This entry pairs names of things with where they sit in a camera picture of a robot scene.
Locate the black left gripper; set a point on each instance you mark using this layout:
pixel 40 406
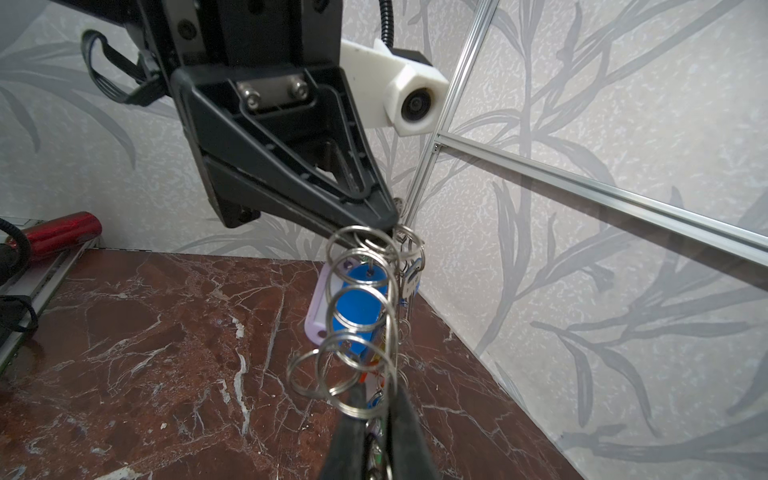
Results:
pixel 309 163

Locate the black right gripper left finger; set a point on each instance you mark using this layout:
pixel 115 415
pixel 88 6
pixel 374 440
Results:
pixel 345 459

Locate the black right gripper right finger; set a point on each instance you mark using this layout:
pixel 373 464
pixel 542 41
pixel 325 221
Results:
pixel 409 455

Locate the steel key ring disc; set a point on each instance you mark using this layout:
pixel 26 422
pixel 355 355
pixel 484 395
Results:
pixel 359 308

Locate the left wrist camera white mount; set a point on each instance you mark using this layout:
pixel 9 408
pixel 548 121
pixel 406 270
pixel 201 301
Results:
pixel 393 88

